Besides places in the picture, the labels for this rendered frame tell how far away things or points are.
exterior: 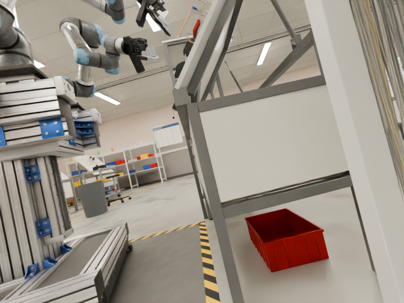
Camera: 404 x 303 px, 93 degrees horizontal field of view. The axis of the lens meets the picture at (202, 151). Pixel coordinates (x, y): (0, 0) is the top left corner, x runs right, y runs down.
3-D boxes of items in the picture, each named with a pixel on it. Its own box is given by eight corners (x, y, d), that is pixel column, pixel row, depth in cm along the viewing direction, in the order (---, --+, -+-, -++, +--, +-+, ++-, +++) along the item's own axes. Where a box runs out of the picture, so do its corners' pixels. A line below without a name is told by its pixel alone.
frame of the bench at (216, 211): (237, 321, 68) (186, 104, 71) (209, 219, 186) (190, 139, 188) (392, 276, 71) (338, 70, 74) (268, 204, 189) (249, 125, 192)
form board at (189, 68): (187, 133, 188) (186, 133, 188) (227, 42, 195) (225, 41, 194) (178, 89, 71) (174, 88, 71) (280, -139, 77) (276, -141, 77)
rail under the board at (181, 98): (175, 106, 70) (171, 89, 71) (186, 140, 188) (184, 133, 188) (190, 103, 71) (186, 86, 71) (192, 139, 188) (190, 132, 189)
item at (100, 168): (106, 202, 529) (98, 165, 533) (89, 206, 532) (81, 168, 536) (123, 195, 628) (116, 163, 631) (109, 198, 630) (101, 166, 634)
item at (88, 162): (120, 193, 736) (111, 151, 742) (101, 200, 618) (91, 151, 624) (103, 197, 741) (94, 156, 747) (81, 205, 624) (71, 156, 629)
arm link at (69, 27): (52, 7, 111) (79, 48, 91) (74, 14, 119) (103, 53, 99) (52, 28, 118) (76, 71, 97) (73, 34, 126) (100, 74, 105)
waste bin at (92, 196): (83, 220, 342) (76, 186, 344) (83, 217, 380) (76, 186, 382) (111, 211, 367) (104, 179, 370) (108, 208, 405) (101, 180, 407)
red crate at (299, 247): (270, 273, 88) (263, 243, 89) (249, 238, 127) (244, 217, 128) (331, 258, 89) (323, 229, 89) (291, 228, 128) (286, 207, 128)
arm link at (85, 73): (69, 91, 149) (74, 14, 119) (90, 92, 160) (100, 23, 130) (73, 100, 144) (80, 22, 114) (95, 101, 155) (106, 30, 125)
